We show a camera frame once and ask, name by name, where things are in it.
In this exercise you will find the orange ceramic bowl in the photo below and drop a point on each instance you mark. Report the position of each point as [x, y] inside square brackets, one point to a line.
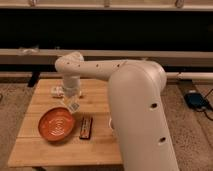
[56, 124]

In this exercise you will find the dark rectangular snack bar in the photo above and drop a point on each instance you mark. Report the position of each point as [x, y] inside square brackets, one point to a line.
[86, 128]

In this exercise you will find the white cup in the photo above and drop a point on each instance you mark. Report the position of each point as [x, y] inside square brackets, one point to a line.
[111, 124]

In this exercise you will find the blue power adapter box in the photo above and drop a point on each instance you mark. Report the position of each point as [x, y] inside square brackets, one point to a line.
[195, 100]

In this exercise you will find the white sponge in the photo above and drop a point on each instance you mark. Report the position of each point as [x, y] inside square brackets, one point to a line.
[71, 104]

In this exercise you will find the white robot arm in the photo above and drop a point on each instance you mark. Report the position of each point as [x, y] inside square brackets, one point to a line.
[134, 96]

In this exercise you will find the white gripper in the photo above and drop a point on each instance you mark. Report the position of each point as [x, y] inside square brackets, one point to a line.
[71, 85]

